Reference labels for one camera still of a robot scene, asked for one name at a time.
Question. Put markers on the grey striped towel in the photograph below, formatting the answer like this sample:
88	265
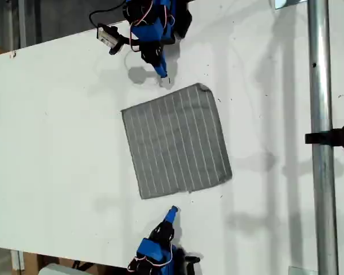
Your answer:
175	140

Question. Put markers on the white container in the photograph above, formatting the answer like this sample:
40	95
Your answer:
60	270

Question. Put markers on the large cardboard box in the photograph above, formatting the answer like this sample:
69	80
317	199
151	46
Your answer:
31	262

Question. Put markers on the white table leg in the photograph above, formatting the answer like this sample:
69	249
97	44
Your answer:
17	259

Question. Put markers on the black clamp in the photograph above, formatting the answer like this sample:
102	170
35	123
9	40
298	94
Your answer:
341	136

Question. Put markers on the short black camera stalk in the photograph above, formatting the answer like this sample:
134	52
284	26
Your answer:
126	40

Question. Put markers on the black camera box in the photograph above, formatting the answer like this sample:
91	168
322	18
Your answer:
106	35

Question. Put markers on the steel post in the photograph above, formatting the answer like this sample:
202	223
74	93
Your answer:
321	86

